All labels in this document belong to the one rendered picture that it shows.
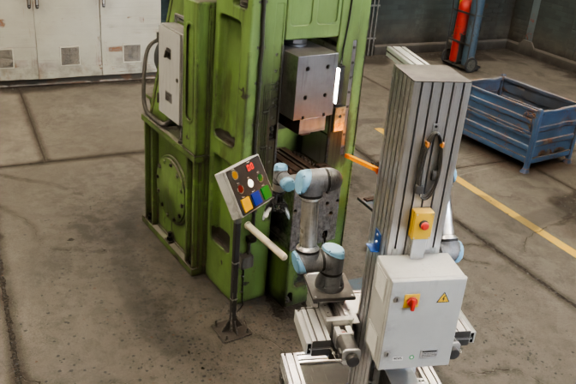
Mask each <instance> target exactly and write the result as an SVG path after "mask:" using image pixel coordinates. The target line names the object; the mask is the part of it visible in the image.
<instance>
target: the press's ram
mask: <svg viewBox="0 0 576 384"><path fill-rule="evenodd" d="M338 60H339V54H338V52H336V51H332V50H330V49H328V48H326V47H323V46H321V45H318V44H316V43H313V42H311V41H308V40H307V44H306V46H304V47H291V46H287V45H285V50H284V62H283V74H282V85H281V97H280V108H279V113H281V114H282V115H284V116H286V117H288V118H290V120H292V121H296V120H301V119H307V118H312V117H322V115H323V116H329V115H332V114H333V99H334V91H335V83H336V75H337V68H338Z"/></svg>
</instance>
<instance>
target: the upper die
mask: <svg viewBox="0 0 576 384"><path fill-rule="evenodd" d="M325 122H326V116H323V115H322V117H312V118H307V119H301V120H296V121H292V120H290V118H288V117H286V116H284V115H282V114H281V113H280V114H279V123H281V124H283V125H284V126H286V127H287V128H288V129H291V130H292V131H294V132H296V133H297V134H299V135H300V134H305V133H310V132H316V131H320V130H324V129H325Z"/></svg>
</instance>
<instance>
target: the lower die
mask: <svg viewBox="0 0 576 384"><path fill-rule="evenodd" d="M277 148H280V149H282V150H283V151H285V152H286V153H288V154H290V156H292V157H293V158H295V159H297V160H298V161H300V162H301V163H303V164H304V165H306V166H308V168H310V169H318V168H315V166H313V165H311V164H310V163H308V161H306V160H303V159H302V158H300V157H299V156H298V155H296V154H295V153H292V151H291V150H289V149H288V148H286V147H277ZM276 158H278V160H279V159H280V160H281V163H283V162H284V163H285V164H286V165H288V166H289V168H292V169H293V171H292V169H290V170H289V175H292V174H297V173H298V172H299V171H300V170H306V169H304V168H303V167H302V166H300V165H299V164H297V163H296V162H294V161H293V160H291V159H289V158H288V157H286V156H285V155H284V154H282V153H281V152H279V151H278V150H277V154H276Z"/></svg>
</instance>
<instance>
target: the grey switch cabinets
mask: <svg viewBox="0 0 576 384"><path fill-rule="evenodd" d="M159 24H161V0H0V87H27V86H41V85H56V84H70V83H84V82H99V81H126V80H141V79H142V65H143V58H144V54H145V50H146V48H147V46H148V44H149V43H150V42H152V41H153V40H154V39H156V38H157V32H158V31H159ZM157 44H158V43H155V44H154V45H153V46H152V47H151V49H150V51H149V53H148V57H147V73H146V79H155V78H156V74H157V69H156V67H155V64H154V51H155V48H156V46H157Z"/></svg>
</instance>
